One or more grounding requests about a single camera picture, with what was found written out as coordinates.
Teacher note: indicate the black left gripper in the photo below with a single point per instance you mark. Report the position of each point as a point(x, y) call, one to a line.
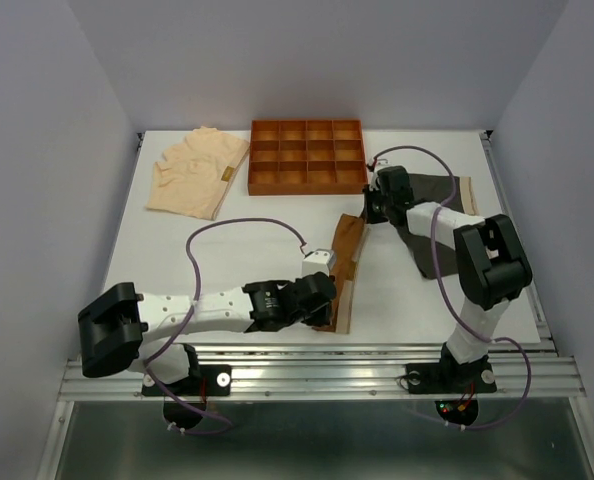
point(320, 318)

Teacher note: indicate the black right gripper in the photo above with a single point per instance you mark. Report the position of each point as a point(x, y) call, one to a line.
point(371, 216)

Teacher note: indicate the brown underwear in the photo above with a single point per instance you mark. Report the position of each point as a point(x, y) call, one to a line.
point(348, 241)

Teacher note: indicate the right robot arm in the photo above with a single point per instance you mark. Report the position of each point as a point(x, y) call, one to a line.
point(491, 266)

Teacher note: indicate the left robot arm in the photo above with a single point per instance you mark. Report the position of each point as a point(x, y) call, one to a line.
point(123, 330)

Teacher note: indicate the dark grey underwear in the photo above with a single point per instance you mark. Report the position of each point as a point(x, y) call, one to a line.
point(433, 188)

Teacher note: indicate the peach underwear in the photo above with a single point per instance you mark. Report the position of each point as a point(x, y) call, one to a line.
point(193, 177)

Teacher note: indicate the orange compartment tray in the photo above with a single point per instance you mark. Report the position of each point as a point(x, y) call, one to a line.
point(306, 157)

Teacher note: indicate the aluminium front rail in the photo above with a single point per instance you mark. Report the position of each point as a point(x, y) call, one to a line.
point(358, 372)

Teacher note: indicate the aluminium rail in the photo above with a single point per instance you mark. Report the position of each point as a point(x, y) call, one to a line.
point(358, 372)
point(528, 306)

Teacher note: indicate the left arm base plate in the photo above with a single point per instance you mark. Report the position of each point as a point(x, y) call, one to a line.
point(208, 380)

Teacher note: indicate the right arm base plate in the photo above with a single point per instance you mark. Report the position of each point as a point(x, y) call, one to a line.
point(434, 379)

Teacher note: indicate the aluminium right side rail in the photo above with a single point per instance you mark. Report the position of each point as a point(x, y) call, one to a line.
point(528, 306)

